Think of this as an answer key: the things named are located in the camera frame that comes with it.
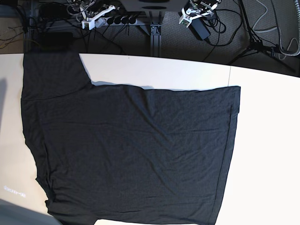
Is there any dark grey T-shirt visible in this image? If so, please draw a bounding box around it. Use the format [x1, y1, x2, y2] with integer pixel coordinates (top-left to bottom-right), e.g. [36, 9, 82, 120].
[21, 52, 241, 225]

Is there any grey cable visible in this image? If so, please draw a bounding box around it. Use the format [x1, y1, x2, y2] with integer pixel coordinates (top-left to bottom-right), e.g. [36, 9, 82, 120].
[252, 0, 300, 56]

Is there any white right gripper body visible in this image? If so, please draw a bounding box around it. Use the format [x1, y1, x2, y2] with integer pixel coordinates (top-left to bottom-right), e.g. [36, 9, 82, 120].
[81, 5, 115, 30]

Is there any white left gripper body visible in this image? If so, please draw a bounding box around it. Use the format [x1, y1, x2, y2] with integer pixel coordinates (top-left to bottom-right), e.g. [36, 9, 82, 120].
[179, 0, 218, 26]

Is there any black tripod stand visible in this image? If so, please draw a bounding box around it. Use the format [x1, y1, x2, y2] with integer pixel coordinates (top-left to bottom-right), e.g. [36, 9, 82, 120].
[228, 0, 296, 72]

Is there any black power brick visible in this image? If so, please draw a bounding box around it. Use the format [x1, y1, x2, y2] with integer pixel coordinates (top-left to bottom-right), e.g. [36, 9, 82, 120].
[189, 18, 210, 41]

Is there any aluminium table frame post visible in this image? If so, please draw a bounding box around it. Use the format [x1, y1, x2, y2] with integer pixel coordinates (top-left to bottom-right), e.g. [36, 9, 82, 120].
[146, 11, 164, 57]

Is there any grey power strip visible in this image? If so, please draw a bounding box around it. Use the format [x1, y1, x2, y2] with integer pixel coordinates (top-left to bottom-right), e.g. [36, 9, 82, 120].
[95, 16, 138, 28]

